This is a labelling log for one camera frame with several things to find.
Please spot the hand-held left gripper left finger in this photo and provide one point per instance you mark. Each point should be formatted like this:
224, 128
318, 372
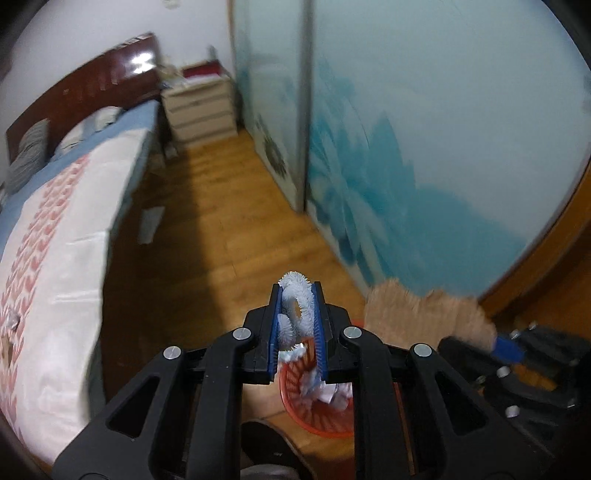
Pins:
275, 332

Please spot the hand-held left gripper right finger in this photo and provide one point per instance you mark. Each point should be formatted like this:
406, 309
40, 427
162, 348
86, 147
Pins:
319, 332

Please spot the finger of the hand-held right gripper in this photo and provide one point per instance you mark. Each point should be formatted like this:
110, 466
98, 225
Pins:
461, 355
508, 350

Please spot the light blue fuzzy pipe cleaner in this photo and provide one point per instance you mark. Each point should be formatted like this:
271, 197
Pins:
292, 281

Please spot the beige fuzzy cloth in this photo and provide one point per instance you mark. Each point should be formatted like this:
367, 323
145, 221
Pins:
415, 314

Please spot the white printed wrapper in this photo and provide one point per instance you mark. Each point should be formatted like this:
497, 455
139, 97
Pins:
334, 396

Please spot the red plastic basket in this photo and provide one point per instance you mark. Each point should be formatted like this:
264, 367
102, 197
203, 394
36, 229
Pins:
318, 422

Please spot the white paper sheet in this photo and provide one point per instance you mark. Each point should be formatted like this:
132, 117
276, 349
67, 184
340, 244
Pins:
150, 226

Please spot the blue floral wardrobe door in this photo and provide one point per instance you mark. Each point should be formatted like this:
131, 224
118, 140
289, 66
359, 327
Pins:
438, 138
268, 92

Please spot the white red patterned blanket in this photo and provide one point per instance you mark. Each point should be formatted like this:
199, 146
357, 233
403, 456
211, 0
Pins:
60, 258

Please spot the beige nightstand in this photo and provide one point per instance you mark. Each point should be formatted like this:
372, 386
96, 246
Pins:
198, 110

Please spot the bed with blue sheet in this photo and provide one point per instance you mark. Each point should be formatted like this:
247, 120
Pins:
120, 124

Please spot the pile of mixed scraps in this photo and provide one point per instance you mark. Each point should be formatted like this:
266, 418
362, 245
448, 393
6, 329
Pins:
9, 323

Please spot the red book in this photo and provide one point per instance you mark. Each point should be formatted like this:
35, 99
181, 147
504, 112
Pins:
201, 70

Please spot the white pillow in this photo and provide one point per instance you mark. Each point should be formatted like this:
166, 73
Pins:
87, 129

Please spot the grey striped pillow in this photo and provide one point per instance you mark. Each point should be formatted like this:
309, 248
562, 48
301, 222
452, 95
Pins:
27, 157

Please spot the dark wooden headboard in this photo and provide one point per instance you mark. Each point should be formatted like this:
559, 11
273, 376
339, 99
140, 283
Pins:
92, 78

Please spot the white wall switch box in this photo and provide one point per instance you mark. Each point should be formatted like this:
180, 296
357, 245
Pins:
171, 3

